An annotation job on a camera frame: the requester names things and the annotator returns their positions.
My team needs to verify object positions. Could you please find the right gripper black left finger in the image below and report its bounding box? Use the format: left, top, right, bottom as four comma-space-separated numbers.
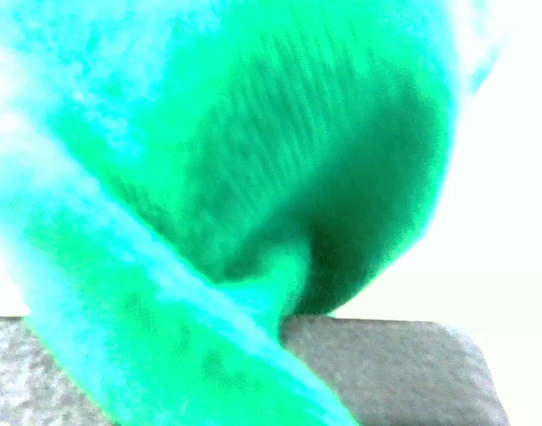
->
0, 318, 111, 425

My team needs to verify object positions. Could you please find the green t shirt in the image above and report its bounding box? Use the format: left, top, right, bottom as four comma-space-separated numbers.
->
0, 1, 509, 425

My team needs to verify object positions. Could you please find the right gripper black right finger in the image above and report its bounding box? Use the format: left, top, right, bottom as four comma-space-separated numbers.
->
280, 316, 509, 426

